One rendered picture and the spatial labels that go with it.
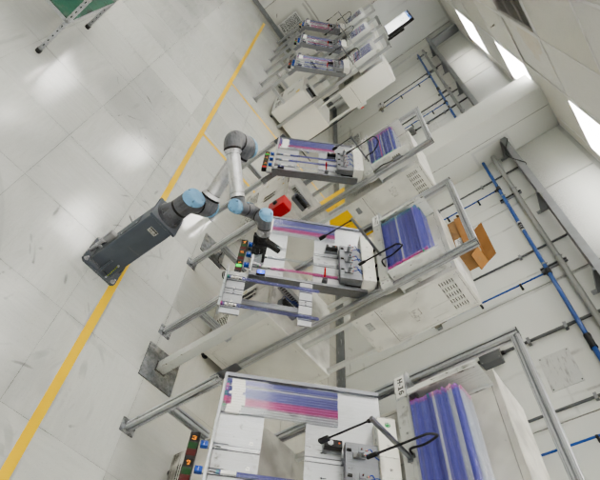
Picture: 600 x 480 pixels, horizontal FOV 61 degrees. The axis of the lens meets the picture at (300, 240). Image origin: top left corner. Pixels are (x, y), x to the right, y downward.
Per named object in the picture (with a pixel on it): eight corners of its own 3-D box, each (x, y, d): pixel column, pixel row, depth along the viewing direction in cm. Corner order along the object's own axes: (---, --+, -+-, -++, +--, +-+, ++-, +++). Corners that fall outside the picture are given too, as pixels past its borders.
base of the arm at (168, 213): (154, 212, 282) (167, 204, 278) (163, 200, 295) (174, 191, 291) (173, 232, 288) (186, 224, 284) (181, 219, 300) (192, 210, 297)
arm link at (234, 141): (232, 121, 272) (242, 210, 261) (244, 128, 281) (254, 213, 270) (215, 129, 277) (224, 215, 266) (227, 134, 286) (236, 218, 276)
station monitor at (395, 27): (385, 36, 672) (412, 16, 658) (381, 28, 721) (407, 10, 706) (390, 45, 678) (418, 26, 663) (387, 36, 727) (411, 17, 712)
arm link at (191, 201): (170, 196, 284) (188, 183, 279) (186, 201, 296) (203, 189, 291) (176, 214, 280) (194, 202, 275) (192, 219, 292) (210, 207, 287)
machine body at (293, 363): (195, 355, 337) (269, 315, 315) (215, 290, 396) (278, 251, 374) (258, 410, 364) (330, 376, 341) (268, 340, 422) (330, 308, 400)
